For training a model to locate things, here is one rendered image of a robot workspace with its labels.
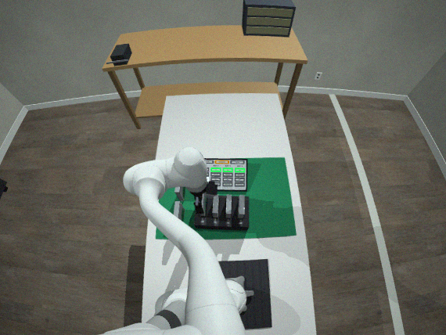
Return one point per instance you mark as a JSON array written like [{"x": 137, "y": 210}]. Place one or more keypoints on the black status display screen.
[{"x": 228, "y": 174}]

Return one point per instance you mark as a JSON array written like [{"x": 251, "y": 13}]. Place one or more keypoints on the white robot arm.
[{"x": 213, "y": 303}]

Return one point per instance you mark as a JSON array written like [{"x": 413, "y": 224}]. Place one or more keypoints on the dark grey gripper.
[{"x": 197, "y": 204}]

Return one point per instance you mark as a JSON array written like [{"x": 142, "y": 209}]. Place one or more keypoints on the green bench mat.
[{"x": 270, "y": 210}]

